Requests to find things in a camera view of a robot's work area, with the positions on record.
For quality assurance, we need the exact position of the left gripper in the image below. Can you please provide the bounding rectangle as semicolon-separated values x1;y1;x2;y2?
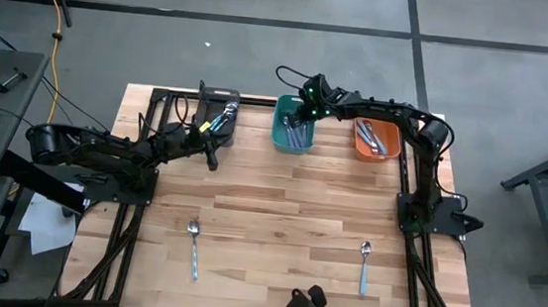
180;118;223;172

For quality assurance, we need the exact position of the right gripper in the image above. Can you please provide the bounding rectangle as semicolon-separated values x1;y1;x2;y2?
289;88;348;136

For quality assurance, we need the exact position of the teal plastic bin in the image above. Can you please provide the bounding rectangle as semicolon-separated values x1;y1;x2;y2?
269;92;320;157

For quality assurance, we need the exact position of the orange plastic bin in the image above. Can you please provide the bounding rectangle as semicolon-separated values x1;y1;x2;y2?
350;115;405;166

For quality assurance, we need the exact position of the black bar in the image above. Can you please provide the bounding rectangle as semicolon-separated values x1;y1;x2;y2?
0;149;92;217

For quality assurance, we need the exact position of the white paper sheet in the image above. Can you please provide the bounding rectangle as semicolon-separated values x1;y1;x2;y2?
15;178;86;260

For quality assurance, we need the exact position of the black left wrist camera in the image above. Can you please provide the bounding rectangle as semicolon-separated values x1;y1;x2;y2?
161;120;191;148

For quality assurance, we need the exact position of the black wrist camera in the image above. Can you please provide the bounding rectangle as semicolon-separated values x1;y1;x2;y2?
161;120;191;148
299;71;335;105

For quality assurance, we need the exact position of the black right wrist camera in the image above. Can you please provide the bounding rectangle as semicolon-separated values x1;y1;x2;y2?
299;71;335;105

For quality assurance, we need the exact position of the black aluminium table frame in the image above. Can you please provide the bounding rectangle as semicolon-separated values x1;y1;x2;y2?
50;78;495;307

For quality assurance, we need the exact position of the black right camera cable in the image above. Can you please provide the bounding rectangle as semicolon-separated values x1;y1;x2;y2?
273;64;315;94

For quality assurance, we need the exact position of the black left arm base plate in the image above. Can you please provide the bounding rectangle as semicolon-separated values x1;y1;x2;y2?
70;159;161;208

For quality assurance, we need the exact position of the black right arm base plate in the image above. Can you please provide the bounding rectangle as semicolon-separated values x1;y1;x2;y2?
394;191;488;242

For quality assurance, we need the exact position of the yellow cable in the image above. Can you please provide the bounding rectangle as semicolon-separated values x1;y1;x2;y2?
6;0;68;126

